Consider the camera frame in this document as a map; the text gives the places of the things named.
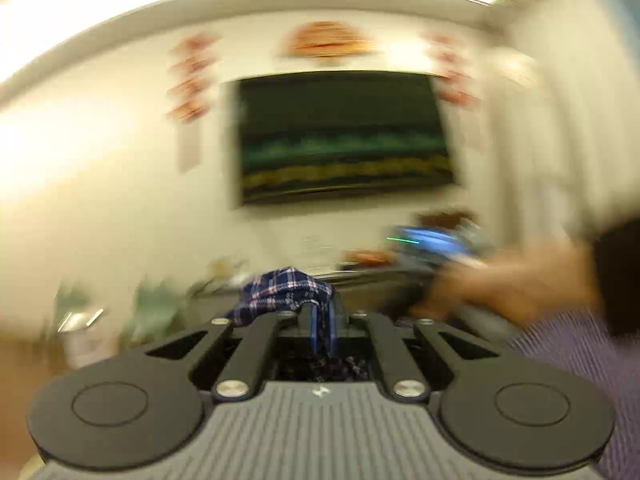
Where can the person dark torso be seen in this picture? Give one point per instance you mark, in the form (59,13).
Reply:
(602,349)

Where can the red wall decoration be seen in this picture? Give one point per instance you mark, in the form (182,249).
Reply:
(327,42)

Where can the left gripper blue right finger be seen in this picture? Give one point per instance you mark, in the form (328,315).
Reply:
(337,322)

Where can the person right hand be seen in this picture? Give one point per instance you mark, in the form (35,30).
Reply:
(521,286)

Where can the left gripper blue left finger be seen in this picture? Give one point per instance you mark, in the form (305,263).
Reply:
(308,326)

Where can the dark framed wall picture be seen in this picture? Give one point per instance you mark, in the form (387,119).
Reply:
(338,133)

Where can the blue plaid shirt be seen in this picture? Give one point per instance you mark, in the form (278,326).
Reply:
(287,289)

